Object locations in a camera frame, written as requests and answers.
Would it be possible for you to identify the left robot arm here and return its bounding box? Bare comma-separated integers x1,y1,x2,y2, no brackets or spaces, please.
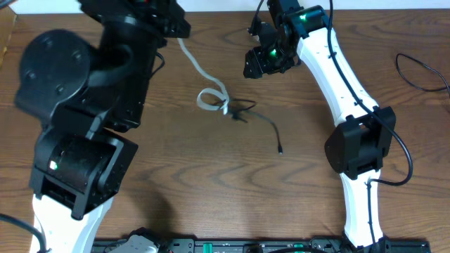
15,0,191,252

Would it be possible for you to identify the brown cardboard box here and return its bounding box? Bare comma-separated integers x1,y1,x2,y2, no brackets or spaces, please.
0,7,17,65

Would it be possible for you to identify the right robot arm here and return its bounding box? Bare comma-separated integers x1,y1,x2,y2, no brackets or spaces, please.
243,1,396,252

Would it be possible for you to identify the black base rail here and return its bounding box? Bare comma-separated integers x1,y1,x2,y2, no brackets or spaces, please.
91,238,432,253

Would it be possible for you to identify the white USB cable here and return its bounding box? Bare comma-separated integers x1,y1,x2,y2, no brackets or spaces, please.
177,37,231,115

